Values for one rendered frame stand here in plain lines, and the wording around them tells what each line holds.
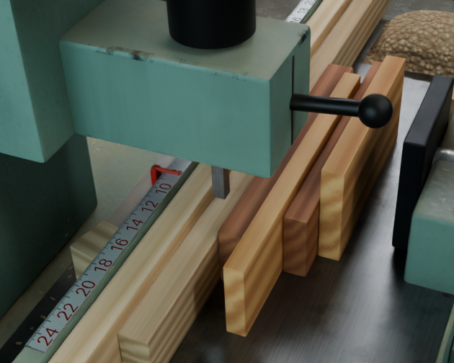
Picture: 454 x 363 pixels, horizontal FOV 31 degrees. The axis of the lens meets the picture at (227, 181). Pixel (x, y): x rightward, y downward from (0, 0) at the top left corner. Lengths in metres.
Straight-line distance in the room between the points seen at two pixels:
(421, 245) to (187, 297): 0.15
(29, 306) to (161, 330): 0.24
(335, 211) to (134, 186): 0.31
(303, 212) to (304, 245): 0.02
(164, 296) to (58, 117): 0.13
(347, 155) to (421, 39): 0.27
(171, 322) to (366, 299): 0.13
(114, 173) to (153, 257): 0.33
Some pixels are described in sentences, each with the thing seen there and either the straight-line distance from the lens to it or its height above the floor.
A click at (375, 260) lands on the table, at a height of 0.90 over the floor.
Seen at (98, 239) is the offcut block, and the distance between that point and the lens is 0.71.
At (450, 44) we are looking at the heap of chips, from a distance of 0.80.
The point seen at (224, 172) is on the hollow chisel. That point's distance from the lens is 0.55.
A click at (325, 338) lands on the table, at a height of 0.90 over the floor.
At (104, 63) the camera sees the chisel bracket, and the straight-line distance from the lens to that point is 0.50.
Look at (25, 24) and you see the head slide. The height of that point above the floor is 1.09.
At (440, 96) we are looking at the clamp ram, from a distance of 0.59.
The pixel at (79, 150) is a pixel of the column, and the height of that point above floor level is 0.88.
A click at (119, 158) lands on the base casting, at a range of 0.86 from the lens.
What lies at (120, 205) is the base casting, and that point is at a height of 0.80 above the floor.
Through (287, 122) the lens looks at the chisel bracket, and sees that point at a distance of 0.50.
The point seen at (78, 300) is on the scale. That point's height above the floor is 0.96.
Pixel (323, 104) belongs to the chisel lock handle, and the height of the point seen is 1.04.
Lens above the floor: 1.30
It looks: 38 degrees down
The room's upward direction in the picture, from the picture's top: 3 degrees counter-clockwise
